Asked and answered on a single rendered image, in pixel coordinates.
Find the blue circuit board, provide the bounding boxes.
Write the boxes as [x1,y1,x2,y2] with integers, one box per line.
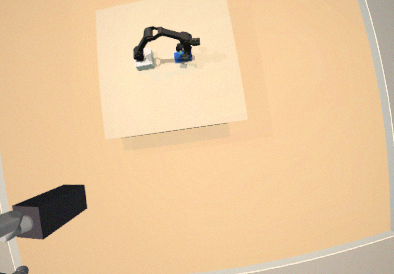
[174,51,193,63]

